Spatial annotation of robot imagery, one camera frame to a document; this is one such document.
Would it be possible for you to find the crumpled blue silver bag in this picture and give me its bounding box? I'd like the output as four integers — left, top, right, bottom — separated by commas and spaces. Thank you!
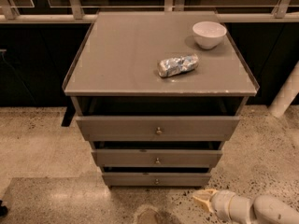
157, 54, 199, 77

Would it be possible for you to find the white post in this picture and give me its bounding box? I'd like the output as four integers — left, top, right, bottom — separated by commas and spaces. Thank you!
269, 62, 299, 118

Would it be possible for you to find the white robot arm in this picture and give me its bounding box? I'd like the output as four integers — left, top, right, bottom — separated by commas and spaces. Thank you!
192, 189, 299, 224

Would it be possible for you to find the grey bottom drawer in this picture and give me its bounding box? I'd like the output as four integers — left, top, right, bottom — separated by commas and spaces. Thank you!
102, 167, 211, 187

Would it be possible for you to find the grey drawer cabinet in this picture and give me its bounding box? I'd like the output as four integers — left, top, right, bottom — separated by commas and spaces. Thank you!
62, 10, 261, 189

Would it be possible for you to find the grey top drawer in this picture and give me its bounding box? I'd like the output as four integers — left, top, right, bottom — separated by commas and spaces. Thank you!
76, 116, 239, 142

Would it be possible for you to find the metal window railing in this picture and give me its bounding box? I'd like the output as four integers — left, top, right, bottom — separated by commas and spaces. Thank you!
0, 0, 299, 23

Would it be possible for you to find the white ceramic bowl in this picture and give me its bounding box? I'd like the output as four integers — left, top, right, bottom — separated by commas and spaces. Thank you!
192, 21, 227, 49

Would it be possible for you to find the grey drawer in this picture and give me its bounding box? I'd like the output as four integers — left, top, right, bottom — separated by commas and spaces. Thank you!
76, 116, 239, 142
102, 167, 211, 187
92, 141, 222, 168

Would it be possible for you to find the black object at left edge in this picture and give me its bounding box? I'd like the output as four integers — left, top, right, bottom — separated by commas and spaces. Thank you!
0, 200, 8, 217

